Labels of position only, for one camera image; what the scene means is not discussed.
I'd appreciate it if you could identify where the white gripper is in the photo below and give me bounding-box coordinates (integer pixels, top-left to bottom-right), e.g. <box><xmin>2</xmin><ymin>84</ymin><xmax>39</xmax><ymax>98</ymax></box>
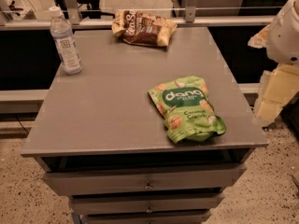
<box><xmin>248</xmin><ymin>0</ymin><xmax>299</xmax><ymax>126</ymax></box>

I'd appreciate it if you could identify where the blue plastic water bottle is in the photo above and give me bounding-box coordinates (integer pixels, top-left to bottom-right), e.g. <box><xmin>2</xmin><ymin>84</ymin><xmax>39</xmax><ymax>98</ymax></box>
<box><xmin>49</xmin><ymin>7</ymin><xmax>82</xmax><ymax>75</ymax></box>

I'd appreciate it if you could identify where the green dang snack bag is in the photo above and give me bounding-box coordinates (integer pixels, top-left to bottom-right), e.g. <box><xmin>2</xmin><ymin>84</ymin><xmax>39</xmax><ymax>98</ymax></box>
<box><xmin>149</xmin><ymin>76</ymin><xmax>226</xmax><ymax>143</ymax></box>

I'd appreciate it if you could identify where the brown yellow chip bag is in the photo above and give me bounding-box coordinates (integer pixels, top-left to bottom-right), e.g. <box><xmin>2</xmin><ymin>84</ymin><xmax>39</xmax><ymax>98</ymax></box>
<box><xmin>112</xmin><ymin>10</ymin><xmax>177</xmax><ymax>47</ymax></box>

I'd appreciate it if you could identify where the top grey drawer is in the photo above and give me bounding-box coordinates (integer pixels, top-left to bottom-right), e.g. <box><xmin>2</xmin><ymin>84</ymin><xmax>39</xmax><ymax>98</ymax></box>
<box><xmin>43</xmin><ymin>163</ymin><xmax>246</xmax><ymax>196</ymax></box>

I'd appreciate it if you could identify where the grey drawer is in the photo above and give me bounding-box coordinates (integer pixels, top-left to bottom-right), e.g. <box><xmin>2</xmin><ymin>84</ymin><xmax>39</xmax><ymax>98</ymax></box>
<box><xmin>70</xmin><ymin>193</ymin><xmax>224</xmax><ymax>215</ymax></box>
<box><xmin>86</xmin><ymin>210</ymin><xmax>211</xmax><ymax>224</ymax></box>
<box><xmin>43</xmin><ymin>163</ymin><xmax>246</xmax><ymax>196</ymax></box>

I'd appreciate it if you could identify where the grey drawer cabinet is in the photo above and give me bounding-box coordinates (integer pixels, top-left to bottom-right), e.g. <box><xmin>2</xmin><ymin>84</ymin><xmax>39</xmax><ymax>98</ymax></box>
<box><xmin>20</xmin><ymin>26</ymin><xmax>269</xmax><ymax>224</ymax></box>

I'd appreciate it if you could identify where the middle grey drawer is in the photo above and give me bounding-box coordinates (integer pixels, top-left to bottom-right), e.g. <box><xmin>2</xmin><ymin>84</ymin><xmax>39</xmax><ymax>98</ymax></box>
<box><xmin>70</xmin><ymin>193</ymin><xmax>224</xmax><ymax>215</ymax></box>

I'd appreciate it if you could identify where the bottom grey drawer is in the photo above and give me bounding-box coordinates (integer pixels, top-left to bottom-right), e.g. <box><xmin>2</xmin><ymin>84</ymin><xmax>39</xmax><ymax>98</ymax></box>
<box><xmin>86</xmin><ymin>210</ymin><xmax>211</xmax><ymax>224</ymax></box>

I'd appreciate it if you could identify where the metal railing frame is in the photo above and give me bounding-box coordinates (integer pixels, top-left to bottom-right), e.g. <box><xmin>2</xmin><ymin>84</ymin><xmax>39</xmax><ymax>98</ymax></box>
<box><xmin>1</xmin><ymin>0</ymin><xmax>288</xmax><ymax>30</ymax></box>

